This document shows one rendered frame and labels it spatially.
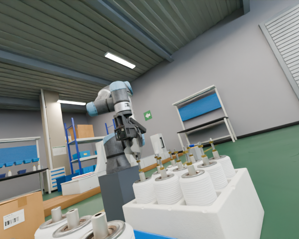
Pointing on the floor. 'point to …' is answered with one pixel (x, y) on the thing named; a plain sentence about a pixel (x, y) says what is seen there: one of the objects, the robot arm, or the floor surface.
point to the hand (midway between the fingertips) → (138, 156)
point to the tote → (64, 180)
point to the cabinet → (59, 172)
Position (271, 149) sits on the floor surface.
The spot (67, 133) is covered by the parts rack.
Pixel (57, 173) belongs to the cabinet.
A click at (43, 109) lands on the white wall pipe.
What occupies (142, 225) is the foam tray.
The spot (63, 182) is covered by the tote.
